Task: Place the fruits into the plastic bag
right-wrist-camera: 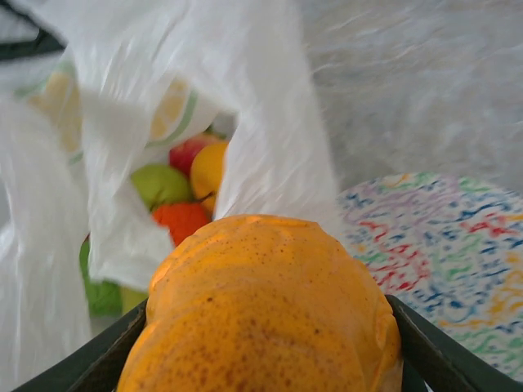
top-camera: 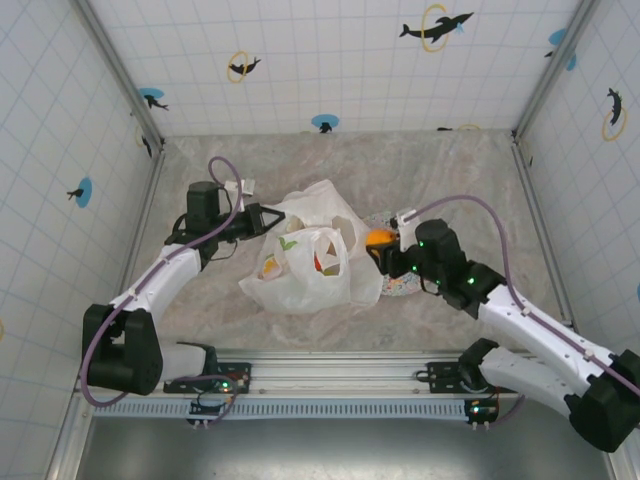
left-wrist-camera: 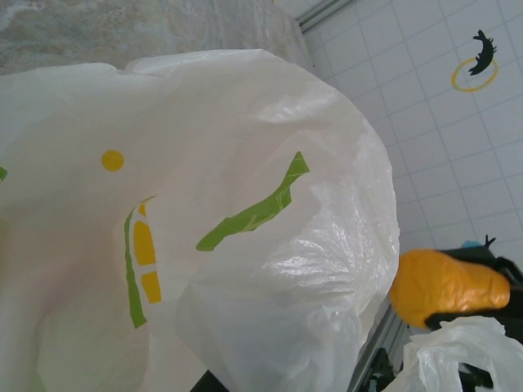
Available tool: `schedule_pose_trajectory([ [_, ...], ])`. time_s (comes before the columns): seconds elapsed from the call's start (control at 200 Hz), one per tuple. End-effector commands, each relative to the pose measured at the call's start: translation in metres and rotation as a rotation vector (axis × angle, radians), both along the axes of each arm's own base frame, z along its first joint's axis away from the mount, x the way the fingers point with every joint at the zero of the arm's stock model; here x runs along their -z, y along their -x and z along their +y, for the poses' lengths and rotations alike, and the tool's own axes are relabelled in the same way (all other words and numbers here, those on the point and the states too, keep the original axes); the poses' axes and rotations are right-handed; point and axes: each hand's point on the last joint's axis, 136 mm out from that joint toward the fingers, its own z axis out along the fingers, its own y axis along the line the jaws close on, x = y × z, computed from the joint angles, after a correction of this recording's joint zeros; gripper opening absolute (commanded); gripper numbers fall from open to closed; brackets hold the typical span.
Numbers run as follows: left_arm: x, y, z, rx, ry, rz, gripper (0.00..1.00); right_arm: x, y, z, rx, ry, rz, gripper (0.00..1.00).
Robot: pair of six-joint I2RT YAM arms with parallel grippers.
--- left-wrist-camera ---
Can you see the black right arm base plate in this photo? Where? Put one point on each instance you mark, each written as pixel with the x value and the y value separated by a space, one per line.
pixel 384 369

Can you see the white printed plastic bag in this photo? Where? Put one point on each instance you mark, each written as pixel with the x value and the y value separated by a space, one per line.
pixel 204 122

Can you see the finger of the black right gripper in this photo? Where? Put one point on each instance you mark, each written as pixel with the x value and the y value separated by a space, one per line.
pixel 512 314
pixel 510 267

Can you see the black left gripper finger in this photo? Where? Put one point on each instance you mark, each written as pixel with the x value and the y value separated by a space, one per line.
pixel 210 386

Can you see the long aluminium base rail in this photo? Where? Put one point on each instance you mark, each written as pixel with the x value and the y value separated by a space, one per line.
pixel 384 343

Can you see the aluminium side rail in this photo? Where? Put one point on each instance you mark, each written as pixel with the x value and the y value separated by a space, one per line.
pixel 323 15

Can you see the orange pear-shaped fruit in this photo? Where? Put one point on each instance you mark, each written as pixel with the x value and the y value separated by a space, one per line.
pixel 441 290

